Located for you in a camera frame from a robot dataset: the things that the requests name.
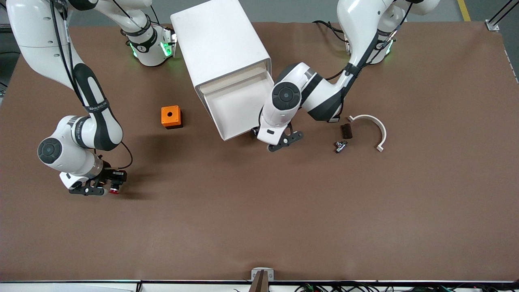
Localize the white drawer cabinet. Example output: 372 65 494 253
169 0 272 106

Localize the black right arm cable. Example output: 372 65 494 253
49 0 133 170

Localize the aluminium frame strut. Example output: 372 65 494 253
486 0 517 32

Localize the white plastic drawer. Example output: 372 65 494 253
202 74 277 142
198 65 269 94

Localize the black base cable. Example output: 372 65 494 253
312 19 349 41

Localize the white bracket at table edge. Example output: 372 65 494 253
248 267 275 292

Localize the white curved plastic bracket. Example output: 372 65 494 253
347 114 387 153

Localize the orange button enclosure box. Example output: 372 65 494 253
161 105 183 129

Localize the red push button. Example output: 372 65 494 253
109 175 127 195

